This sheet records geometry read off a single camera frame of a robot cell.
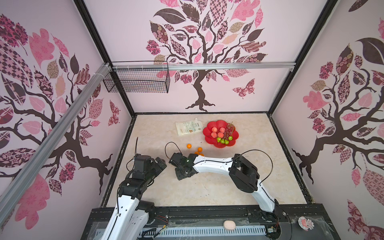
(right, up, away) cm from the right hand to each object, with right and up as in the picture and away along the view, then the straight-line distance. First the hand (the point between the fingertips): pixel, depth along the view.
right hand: (179, 173), depth 88 cm
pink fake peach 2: (+29, +26, +18) cm, 43 cm away
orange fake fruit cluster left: (+11, +11, +8) cm, 17 cm away
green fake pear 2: (+28, +18, +13) cm, 36 cm away
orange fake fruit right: (+12, +13, +10) cm, 20 cm away
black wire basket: (-39, +67, +34) cm, 85 cm away
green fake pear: (+26, +20, +14) cm, 35 cm away
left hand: (-9, +6, -10) cm, 15 cm away
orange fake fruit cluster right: (+14, +10, +9) cm, 19 cm away
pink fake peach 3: (+23, +23, +16) cm, 36 cm away
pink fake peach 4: (+27, +22, +16) cm, 39 cm away
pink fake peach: (+24, +26, +19) cm, 40 cm away
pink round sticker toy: (+62, -17, -19) cm, 67 cm away
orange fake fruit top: (+5, +15, +12) cm, 20 cm away
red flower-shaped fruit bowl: (+18, +24, +18) cm, 35 cm away
